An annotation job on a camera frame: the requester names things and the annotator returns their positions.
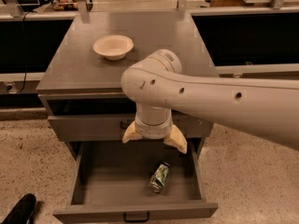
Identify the grey upper drawer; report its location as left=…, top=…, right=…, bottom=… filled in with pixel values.
left=48, top=113, right=213, bottom=142

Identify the black upper drawer handle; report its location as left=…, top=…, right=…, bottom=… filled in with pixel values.
left=120, top=119, right=133, bottom=130

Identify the grey drawer cabinet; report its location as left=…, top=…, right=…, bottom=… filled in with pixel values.
left=37, top=11, right=218, bottom=156

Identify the black middle drawer handle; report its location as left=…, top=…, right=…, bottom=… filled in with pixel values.
left=122, top=212, right=150, bottom=224

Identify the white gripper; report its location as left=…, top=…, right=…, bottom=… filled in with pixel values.
left=122, top=117, right=187, bottom=154

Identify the black shoe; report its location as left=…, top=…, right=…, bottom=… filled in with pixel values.
left=1, top=193, right=36, bottom=224

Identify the grey open middle drawer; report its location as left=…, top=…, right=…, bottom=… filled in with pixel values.
left=53, top=139, right=218, bottom=224

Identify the black power cable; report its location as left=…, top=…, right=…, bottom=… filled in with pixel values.
left=17, top=10, right=36, bottom=94

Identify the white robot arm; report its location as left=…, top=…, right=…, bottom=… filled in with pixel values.
left=121, top=49, right=299, bottom=153

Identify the white paper bowl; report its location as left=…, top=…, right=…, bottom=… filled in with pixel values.
left=93, top=35, right=134, bottom=61

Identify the black drawer handle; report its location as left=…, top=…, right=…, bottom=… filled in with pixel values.
left=120, top=119, right=133, bottom=130
left=122, top=212, right=150, bottom=224

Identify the green crushed soda can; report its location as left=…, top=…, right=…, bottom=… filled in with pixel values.
left=149, top=161, right=170, bottom=193

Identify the grey metal railing frame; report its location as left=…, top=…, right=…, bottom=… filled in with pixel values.
left=1, top=0, right=298, bottom=94

